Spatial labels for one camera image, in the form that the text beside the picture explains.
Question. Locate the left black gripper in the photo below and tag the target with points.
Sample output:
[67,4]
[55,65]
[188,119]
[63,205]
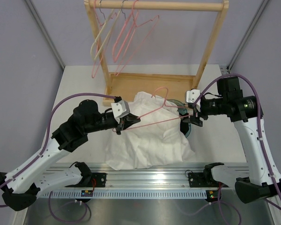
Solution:
[126,121]

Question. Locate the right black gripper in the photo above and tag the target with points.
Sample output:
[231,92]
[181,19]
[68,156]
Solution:
[195,119]

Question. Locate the white pleated blouse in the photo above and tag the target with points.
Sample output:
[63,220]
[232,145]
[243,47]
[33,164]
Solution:
[146,104]

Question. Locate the cream white garment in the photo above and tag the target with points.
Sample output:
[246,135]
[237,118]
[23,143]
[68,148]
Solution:
[145,147]

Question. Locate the white wooden hanger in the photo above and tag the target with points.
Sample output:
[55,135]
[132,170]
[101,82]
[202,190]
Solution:
[102,38]

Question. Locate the pink wire hanger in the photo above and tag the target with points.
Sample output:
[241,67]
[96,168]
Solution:
[96,68]

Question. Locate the black dress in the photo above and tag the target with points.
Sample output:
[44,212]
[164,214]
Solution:
[185,128]

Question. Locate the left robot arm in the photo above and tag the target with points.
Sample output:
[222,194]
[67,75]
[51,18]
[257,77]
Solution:
[25,184]

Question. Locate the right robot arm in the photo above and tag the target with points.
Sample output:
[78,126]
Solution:
[264,179]

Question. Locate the teal plastic tray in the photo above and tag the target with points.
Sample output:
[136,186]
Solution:
[178,104]

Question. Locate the wooden clothes rack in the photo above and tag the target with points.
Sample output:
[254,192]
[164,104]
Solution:
[103,18]

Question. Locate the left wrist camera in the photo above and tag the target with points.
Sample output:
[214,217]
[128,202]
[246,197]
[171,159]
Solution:
[120,110]

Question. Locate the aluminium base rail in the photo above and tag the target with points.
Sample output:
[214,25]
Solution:
[169,177]

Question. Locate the slotted cable duct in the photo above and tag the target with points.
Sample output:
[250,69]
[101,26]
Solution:
[130,194]

